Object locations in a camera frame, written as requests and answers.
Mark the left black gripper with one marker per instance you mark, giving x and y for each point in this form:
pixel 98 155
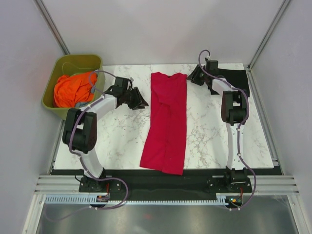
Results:
pixel 140 103

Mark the magenta red t shirt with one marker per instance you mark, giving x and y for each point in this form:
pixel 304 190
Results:
pixel 165 145

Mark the folded black t shirt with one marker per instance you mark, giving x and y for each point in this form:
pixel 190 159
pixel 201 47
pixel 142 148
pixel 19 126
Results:
pixel 237 78

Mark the left aluminium frame post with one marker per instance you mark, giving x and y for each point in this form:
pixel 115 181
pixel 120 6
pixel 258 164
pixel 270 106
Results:
pixel 52 26

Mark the white slotted cable duct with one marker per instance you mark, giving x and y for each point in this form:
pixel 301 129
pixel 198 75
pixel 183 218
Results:
pixel 108 199

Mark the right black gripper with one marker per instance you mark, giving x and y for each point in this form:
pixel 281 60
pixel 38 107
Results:
pixel 193 76

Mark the aluminium frame post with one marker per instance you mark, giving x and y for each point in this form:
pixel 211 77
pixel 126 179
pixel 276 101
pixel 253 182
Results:
pixel 52 26
pixel 270 31

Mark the right aluminium frame post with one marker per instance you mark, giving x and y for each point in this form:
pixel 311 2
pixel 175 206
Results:
pixel 270 31

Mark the orange t shirt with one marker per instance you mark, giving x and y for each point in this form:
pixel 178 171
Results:
pixel 63 94

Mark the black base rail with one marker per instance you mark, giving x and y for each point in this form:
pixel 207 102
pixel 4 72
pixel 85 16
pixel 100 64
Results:
pixel 194 183

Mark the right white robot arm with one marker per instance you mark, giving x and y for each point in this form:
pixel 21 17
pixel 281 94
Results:
pixel 234 113

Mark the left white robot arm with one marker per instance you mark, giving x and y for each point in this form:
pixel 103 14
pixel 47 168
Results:
pixel 81 132

